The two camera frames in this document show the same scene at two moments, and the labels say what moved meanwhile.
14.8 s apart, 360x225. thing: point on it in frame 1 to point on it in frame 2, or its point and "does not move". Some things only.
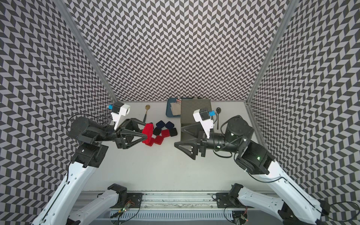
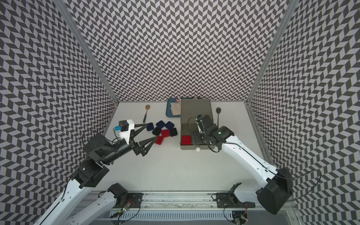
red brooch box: x=159 y=139 does not move
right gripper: x=196 y=147 to x=196 y=139
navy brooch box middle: x=160 y=124 does not move
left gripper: x=124 y=139 to x=135 y=146
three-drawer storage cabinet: x=190 y=127 does not move
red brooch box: x=165 y=133 does not move
